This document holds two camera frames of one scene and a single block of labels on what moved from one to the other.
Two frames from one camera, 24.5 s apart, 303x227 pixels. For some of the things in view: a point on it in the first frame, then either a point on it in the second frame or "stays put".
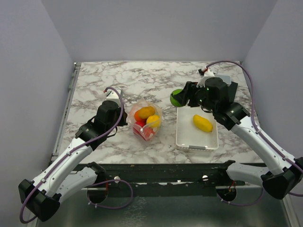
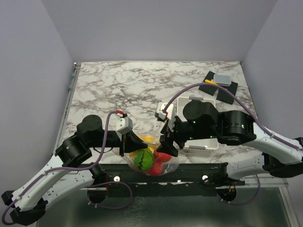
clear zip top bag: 145,117 -> 149,161
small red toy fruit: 148,133 -> 161,157
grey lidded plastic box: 226,79 stays put
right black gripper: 189,91 -> 166,139
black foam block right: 232,91 stays put
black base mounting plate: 171,179 stays put
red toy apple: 138,124 -> 156,168
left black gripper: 123,121 -> 131,142
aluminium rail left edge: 75,68 stays put
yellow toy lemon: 153,121 -> 147,138
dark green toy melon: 174,101 -> 144,160
